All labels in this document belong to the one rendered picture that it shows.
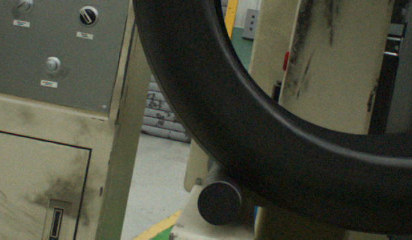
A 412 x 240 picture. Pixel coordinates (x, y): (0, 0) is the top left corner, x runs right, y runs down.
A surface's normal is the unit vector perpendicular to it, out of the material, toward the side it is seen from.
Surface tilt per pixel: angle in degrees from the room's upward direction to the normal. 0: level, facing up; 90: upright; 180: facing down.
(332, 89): 90
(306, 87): 90
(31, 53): 90
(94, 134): 90
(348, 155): 101
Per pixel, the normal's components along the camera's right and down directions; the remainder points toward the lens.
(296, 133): -0.18, 0.19
